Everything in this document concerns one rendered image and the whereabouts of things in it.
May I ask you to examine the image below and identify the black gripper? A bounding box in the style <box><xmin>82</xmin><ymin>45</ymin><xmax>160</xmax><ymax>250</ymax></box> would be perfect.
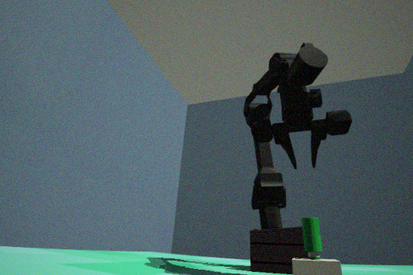
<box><xmin>251</xmin><ymin>110</ymin><xmax>352</xmax><ymax>169</ymax></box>

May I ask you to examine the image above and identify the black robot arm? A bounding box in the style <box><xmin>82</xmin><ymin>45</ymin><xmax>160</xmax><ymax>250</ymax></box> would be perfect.
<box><xmin>244</xmin><ymin>43</ymin><xmax>328</xmax><ymax>230</ymax></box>

